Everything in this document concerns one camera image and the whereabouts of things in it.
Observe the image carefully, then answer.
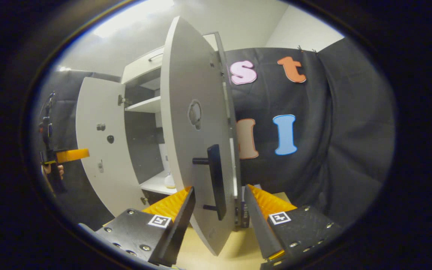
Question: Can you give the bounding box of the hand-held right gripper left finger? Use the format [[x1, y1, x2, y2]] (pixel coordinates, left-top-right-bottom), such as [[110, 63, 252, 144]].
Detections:
[[79, 186, 196, 267]]

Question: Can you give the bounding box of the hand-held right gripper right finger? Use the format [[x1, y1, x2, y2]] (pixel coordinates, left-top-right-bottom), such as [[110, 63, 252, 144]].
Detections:
[[244, 184, 342, 263]]

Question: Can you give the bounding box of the white shoe cabinet door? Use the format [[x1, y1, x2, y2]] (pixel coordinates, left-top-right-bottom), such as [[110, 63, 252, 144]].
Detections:
[[161, 16, 242, 257], [76, 77, 149, 218]]

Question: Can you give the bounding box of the white shoe cabinet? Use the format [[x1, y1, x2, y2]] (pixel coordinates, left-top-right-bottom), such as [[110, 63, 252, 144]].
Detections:
[[120, 32, 241, 227]]

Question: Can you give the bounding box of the white cabinet shelf board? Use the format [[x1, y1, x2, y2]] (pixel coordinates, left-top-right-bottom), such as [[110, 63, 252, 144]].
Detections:
[[125, 96, 162, 114]]

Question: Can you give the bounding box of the white cabinet drawer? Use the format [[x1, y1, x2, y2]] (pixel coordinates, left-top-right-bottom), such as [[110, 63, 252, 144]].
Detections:
[[121, 46, 165, 85]]

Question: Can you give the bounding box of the small grey box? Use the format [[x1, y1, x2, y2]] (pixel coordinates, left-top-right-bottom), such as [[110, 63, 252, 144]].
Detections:
[[238, 185, 252, 228]]

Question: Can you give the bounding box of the black backdrop cloth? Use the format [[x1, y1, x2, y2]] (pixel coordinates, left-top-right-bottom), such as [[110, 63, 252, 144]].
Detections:
[[32, 69, 123, 231], [223, 37, 396, 225]]

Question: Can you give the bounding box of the black door handle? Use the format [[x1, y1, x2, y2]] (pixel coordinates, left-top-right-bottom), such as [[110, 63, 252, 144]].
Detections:
[[192, 144, 227, 221]]

